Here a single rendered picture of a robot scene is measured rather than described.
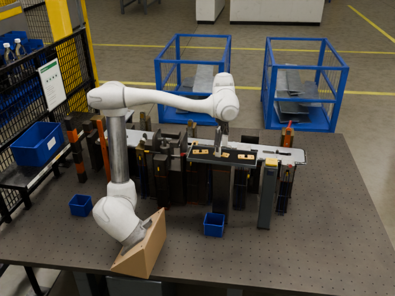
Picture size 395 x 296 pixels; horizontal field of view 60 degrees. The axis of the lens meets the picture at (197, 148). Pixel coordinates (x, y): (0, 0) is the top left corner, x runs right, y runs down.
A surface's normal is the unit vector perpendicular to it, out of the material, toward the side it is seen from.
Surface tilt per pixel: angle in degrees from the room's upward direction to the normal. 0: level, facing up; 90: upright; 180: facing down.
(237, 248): 0
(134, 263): 90
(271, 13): 90
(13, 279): 0
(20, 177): 0
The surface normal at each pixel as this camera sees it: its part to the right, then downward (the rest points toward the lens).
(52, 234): -0.01, -0.84
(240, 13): -0.12, 0.53
